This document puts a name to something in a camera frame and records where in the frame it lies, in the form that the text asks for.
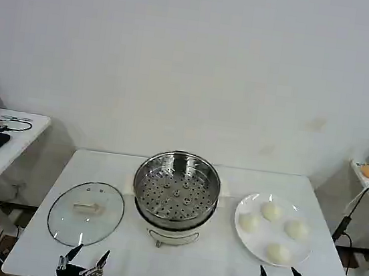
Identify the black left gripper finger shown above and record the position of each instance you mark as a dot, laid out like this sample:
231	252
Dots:
70	256
102	262

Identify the white steamed bun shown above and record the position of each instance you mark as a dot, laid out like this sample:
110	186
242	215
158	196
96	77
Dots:
296	229
278	253
249	222
271	211

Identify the round glass lid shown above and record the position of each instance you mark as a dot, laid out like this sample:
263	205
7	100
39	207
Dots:
73	222

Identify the white round plate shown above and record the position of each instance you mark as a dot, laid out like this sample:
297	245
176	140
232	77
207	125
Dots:
259	244

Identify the white electric pot base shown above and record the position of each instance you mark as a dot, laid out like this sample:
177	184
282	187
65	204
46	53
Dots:
172	235

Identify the steel steamer basket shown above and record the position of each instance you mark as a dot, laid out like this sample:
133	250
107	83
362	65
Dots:
177	194

